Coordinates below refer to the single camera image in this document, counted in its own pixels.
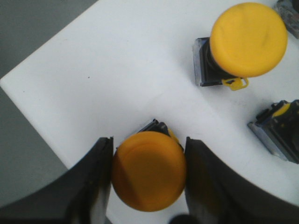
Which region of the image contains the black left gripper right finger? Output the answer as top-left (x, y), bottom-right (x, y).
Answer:
top-left (185, 137), bottom-right (299, 224)

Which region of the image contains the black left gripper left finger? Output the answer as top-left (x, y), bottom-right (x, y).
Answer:
top-left (0, 137), bottom-right (114, 224)

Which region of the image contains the yellow mushroom push button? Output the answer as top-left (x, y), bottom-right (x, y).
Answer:
top-left (193, 2), bottom-right (288, 91)
top-left (112, 119), bottom-right (187, 212)

